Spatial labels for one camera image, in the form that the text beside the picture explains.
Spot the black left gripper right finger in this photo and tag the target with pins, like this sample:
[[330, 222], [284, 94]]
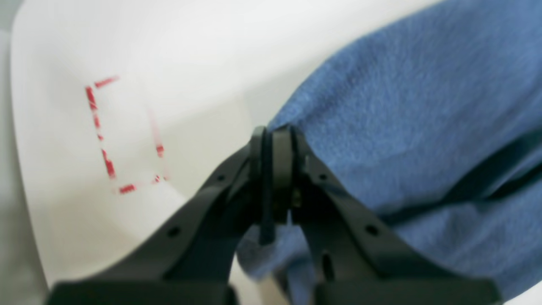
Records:
[[358, 260]]

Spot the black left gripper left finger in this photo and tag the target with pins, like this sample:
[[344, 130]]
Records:
[[187, 261]]

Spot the dark blue T-shirt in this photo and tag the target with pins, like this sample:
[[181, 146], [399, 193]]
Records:
[[434, 123]]

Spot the red tape rectangle marking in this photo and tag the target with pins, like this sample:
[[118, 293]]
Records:
[[127, 133]]

